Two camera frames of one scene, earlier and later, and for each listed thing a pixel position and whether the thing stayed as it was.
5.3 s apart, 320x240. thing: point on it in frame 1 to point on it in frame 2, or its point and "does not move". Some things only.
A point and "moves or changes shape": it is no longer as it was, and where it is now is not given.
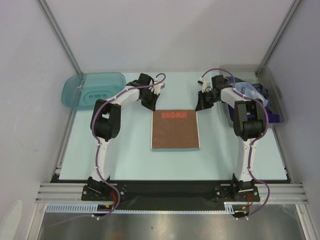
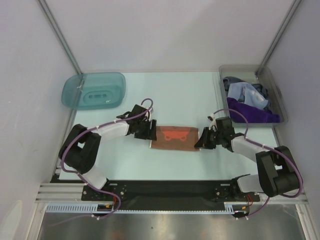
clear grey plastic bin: (253, 81) does not move
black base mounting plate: (172, 193) does not move
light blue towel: (248, 90) does not move
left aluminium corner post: (43, 3) does not move
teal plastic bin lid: (81, 91) does not move
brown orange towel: (174, 129) moves or changes shape
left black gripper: (151, 105) to (150, 134)
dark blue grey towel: (229, 80) does not move
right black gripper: (204, 97) to (210, 138)
